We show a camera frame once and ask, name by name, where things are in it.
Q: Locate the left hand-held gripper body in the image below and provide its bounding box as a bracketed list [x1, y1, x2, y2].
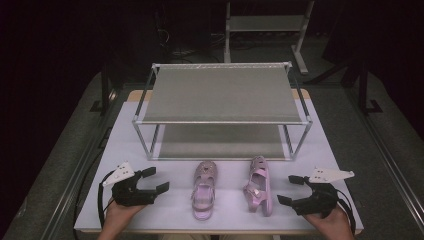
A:
[101, 161, 158, 207]

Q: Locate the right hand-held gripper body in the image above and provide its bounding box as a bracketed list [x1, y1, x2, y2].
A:
[291, 167, 355, 220]

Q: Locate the pink sandal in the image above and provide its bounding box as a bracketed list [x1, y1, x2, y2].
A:
[190, 160, 219, 221]
[242, 155, 274, 218]

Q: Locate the grey two-tier shoe rack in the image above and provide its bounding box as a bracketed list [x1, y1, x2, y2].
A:
[131, 61, 314, 162]

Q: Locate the person's left hand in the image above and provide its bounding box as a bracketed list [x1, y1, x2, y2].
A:
[96, 198, 148, 240]

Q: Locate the person's right hand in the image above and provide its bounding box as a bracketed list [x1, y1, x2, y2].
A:
[302, 204, 356, 240]

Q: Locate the black stand leg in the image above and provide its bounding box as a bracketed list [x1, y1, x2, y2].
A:
[89, 62, 118, 116]
[357, 61, 385, 116]

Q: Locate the white metal stand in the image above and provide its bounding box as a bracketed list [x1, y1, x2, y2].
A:
[223, 0, 316, 75]

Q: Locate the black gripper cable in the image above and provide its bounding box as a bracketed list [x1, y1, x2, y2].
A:
[96, 169, 117, 228]
[335, 189, 357, 235]

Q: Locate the metal floor rail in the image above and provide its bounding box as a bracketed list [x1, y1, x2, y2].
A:
[344, 88, 424, 229]
[41, 109, 113, 240]

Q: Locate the tangle of floor cables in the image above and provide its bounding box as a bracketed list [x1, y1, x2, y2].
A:
[155, 28, 228, 63]

